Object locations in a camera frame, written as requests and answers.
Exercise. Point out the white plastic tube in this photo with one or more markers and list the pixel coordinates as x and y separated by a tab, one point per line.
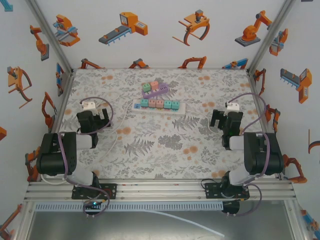
200	226

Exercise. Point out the green plug cube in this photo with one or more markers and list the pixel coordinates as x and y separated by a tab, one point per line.
146	88

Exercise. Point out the small circuit board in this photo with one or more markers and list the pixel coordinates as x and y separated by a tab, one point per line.
91	205

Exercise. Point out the white power strip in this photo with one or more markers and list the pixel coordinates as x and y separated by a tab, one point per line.
182	110

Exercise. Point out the aluminium frame leg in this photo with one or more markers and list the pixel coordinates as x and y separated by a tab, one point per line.
23	220
296	220

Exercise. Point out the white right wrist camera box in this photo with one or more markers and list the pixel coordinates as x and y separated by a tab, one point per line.
232	107

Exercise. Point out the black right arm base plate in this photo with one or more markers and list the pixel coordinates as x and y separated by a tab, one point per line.
211	191

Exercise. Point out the teal plug cube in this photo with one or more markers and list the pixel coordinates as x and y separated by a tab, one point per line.
167	105
175	105
144	104

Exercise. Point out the aluminium side rail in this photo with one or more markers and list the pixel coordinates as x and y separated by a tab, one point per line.
255	92
63	97

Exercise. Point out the purple power strip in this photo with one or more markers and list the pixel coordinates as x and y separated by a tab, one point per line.
162	90

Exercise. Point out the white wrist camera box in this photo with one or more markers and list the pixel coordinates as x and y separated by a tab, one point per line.
88	106
232	107

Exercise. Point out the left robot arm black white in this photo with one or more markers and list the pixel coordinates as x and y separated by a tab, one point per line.
55	160

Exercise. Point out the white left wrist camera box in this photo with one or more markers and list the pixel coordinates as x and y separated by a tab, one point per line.
88	106

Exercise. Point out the floral table cloth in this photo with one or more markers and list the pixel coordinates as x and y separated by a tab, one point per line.
155	170

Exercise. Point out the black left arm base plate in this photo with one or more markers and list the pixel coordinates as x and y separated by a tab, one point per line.
112	191

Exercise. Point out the aluminium front frame rail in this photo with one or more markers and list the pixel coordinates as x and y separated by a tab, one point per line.
162	192

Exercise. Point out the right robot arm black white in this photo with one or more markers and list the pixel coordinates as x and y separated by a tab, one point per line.
255	157

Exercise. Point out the aluminium frame post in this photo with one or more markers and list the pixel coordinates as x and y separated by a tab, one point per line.
51	37
268	37

